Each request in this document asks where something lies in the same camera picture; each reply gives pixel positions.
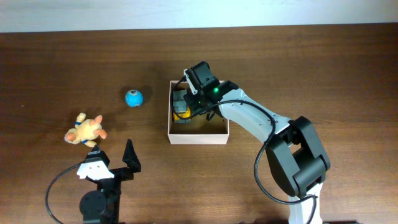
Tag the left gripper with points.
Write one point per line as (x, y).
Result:
(132, 163)

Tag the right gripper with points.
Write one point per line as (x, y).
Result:
(191, 104)

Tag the yellow plush toy animal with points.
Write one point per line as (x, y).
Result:
(86, 131)

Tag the yellow grey toy truck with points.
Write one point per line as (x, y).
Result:
(180, 107)

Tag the blue toy ball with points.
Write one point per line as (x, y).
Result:
(134, 98)

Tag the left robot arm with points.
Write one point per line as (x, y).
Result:
(101, 206)

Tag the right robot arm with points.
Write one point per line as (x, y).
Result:
(297, 159)

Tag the white cardboard box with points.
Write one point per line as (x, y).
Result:
(198, 131)

